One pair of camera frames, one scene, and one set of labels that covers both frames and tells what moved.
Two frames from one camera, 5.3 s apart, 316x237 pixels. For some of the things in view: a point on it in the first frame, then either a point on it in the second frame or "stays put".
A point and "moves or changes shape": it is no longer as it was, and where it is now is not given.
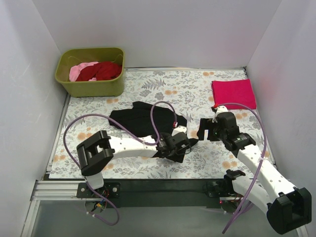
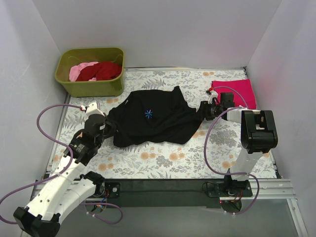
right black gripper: [210, 129] to [204, 110]
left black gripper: [181, 148] to [107, 128]
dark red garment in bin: [101, 71] stays put
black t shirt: [146, 119] moves or changes shape
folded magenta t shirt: [234, 91] stays put
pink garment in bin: [75, 70] stays put
